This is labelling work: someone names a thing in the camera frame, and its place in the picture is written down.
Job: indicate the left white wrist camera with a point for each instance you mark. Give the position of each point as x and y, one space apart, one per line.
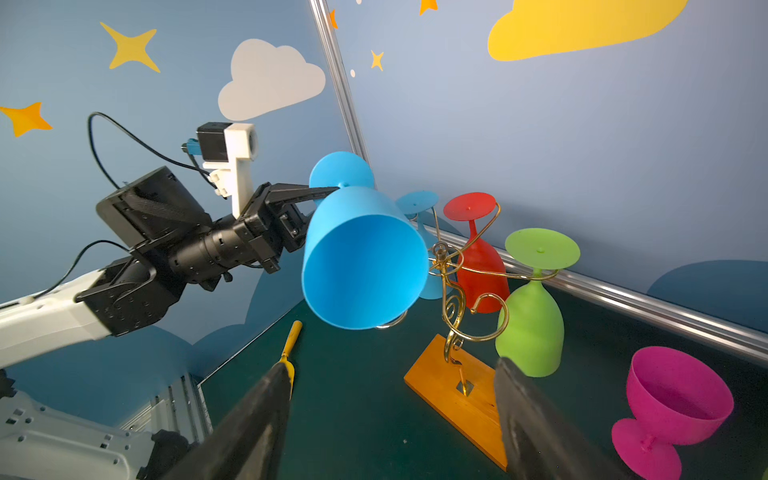
227 151

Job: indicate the back green wine glass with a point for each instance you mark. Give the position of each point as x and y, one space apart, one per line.
534 336

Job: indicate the left aluminium frame post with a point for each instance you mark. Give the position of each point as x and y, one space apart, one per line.
338 74

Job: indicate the red wine glass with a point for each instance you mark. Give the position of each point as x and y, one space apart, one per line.
482 263

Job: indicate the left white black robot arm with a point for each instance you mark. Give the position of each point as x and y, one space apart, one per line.
169 242

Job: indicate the blue wine glass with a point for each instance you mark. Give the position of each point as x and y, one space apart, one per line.
364 263
412 205

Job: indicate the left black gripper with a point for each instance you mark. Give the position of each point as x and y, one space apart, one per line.
272 222

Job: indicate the yellow toy shovel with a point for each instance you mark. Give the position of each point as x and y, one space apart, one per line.
287 350

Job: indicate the pink wine glass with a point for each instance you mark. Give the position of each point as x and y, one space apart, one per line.
675 399

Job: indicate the aluminium rail base frame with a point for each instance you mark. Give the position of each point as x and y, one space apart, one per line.
180 407

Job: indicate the back aluminium crossbar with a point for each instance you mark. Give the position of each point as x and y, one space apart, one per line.
744 342

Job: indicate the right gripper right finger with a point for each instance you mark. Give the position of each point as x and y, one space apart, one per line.
539 443

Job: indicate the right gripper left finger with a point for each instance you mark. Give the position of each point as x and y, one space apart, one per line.
248 443

